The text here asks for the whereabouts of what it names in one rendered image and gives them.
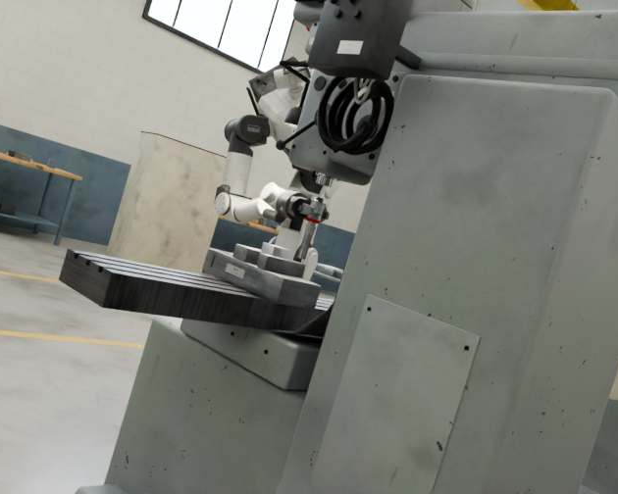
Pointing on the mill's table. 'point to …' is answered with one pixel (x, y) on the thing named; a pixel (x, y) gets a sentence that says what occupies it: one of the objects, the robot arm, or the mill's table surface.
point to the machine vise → (266, 277)
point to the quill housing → (314, 150)
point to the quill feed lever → (301, 130)
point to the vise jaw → (246, 254)
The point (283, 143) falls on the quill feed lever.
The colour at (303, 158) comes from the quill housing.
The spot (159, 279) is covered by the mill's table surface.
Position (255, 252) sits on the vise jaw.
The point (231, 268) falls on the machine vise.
